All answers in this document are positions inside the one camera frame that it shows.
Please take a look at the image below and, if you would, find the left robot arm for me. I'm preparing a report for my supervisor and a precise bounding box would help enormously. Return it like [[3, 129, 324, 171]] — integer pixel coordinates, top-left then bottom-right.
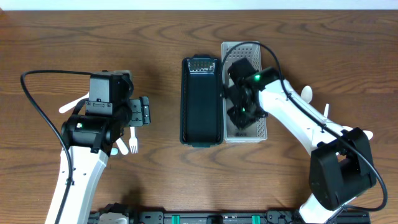
[[46, 70, 150, 223]]

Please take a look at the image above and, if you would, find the white fork tines down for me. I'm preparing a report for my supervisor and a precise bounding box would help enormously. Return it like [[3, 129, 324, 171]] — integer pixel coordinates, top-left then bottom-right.
[[129, 126, 138, 154]]

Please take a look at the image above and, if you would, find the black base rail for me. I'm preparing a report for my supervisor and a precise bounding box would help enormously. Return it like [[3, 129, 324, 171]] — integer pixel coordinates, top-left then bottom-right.
[[88, 202, 371, 224]]

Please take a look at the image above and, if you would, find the white spoon thin handle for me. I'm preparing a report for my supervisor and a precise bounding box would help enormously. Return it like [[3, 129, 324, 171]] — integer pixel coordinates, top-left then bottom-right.
[[323, 103, 330, 118]]

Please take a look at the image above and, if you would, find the white fork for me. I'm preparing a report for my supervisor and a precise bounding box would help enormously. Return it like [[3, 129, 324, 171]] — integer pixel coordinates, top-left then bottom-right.
[[116, 138, 129, 156], [111, 147, 119, 156]]

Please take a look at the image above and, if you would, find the black plastic basket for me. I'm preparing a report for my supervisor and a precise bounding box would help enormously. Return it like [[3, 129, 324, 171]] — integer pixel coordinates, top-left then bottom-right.
[[180, 55, 223, 147]]

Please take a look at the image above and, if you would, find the clear plastic basket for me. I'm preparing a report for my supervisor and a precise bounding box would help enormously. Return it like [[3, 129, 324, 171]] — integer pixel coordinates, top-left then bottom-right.
[[222, 44, 267, 144]]

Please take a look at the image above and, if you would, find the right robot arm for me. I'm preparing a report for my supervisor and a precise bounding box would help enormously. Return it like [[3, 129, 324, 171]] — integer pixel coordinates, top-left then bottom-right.
[[225, 58, 376, 223]]

